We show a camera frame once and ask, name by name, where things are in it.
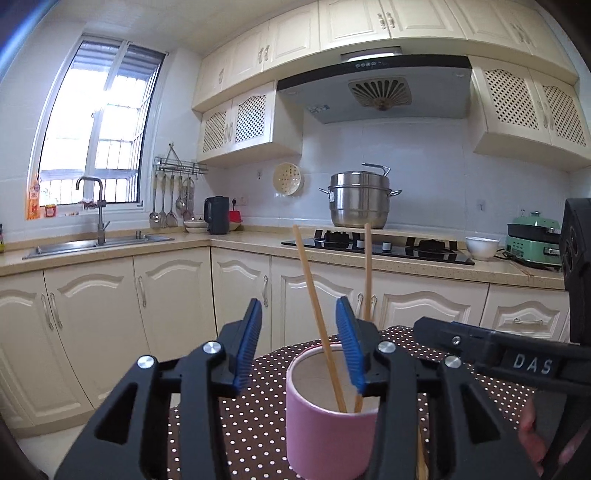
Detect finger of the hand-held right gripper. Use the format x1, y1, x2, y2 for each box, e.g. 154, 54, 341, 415
413, 316, 570, 382

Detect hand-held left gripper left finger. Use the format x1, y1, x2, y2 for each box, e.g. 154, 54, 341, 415
54, 298, 264, 480

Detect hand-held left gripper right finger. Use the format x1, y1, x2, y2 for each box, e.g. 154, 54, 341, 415
335, 296, 539, 480

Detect wooden chopstick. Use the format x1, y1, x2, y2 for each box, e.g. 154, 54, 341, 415
293, 224, 348, 413
353, 223, 374, 414
417, 427, 428, 480

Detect pink cup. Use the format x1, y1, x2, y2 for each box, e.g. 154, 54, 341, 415
286, 340, 382, 480

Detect person's right hand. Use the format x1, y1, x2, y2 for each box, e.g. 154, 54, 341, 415
518, 397, 559, 467

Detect green electric cooker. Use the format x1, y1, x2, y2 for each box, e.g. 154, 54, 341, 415
502, 211, 564, 271

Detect brown polka dot tablecloth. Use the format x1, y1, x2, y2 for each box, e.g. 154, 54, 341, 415
166, 325, 555, 480

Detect white bowl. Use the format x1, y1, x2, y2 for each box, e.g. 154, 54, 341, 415
465, 236, 501, 262

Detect black gas stove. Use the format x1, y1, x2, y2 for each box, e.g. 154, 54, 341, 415
281, 228, 476, 267

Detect black electric kettle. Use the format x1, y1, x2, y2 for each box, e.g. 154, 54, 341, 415
204, 196, 230, 235

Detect cream base cabinets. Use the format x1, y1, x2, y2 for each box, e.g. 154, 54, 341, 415
0, 228, 573, 437

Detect stainless steel steamer pot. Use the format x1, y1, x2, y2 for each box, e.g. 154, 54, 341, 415
318, 163, 403, 230

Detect hanging steel skimmer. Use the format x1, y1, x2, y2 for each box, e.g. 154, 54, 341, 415
165, 174, 179, 227

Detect hanging steel spoon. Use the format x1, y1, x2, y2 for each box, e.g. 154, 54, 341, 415
175, 175, 195, 221

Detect hanging steel ladle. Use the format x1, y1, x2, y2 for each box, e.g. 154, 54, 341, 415
148, 173, 160, 228

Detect cream perforated steamer plate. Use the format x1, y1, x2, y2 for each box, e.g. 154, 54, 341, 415
272, 162, 304, 197

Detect steel sink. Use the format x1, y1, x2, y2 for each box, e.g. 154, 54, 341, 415
22, 233, 175, 260

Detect steel faucet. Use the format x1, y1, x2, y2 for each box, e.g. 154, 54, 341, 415
76, 176, 112, 246

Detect kitchen window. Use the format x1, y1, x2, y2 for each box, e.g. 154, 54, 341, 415
28, 34, 167, 220

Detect orange bottle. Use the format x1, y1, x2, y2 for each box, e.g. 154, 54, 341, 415
26, 173, 42, 222

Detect range hood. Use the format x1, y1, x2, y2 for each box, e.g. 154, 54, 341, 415
277, 47, 472, 124

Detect cream upper cabinets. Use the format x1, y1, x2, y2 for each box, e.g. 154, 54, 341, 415
191, 0, 591, 163

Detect wall utensil rack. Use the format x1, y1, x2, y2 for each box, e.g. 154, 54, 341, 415
154, 143, 209, 178

